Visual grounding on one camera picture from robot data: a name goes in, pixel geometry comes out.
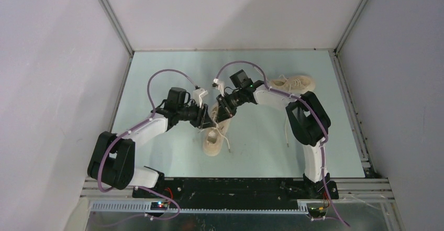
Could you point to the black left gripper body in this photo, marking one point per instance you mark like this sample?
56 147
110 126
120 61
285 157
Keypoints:
192 114

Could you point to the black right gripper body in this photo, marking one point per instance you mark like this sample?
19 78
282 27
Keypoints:
231 102

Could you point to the beige sneaker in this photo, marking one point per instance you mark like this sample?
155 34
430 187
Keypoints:
215 137
299 84

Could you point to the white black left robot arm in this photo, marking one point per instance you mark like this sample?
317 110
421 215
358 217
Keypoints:
113 158

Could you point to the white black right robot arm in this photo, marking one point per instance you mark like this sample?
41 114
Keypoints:
307 118

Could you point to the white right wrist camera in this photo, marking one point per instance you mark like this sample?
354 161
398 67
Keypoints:
219 85

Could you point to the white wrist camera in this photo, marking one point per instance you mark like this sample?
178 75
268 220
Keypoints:
198 96
219 85

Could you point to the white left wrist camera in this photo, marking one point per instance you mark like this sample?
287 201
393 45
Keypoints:
198 96

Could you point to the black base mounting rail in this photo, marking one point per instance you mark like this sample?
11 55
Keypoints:
244 193

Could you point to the aluminium frame rail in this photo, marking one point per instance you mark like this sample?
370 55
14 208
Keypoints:
365 191

